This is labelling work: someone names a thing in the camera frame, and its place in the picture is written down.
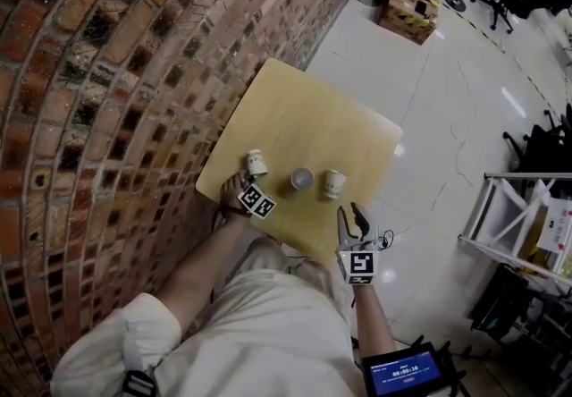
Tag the white metal shelf rack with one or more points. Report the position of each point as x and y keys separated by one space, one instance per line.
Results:
x=514 y=176

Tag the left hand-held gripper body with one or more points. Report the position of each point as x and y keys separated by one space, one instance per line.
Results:
x=257 y=203

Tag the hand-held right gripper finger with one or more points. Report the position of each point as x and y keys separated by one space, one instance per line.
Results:
x=365 y=227
x=343 y=232

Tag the person's left hand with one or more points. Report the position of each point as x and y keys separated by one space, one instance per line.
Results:
x=231 y=194

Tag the cardboard box with striped tape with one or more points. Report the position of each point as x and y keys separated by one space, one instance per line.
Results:
x=409 y=10

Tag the person's left forearm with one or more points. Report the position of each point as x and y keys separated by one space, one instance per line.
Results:
x=201 y=265

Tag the person's right forearm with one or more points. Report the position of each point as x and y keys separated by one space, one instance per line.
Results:
x=373 y=319

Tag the black handheld monitor screen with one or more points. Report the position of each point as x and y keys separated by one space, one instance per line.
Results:
x=402 y=373

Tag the dark wristband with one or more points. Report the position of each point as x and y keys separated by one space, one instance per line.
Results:
x=230 y=212

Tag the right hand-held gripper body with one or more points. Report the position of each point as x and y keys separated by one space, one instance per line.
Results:
x=359 y=263

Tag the white paper sign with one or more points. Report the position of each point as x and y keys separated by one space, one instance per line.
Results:
x=556 y=225

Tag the white paper cup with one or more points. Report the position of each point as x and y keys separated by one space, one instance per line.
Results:
x=256 y=163
x=302 y=178
x=334 y=185

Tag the person's white shirt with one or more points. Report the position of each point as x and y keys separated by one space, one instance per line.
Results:
x=250 y=332

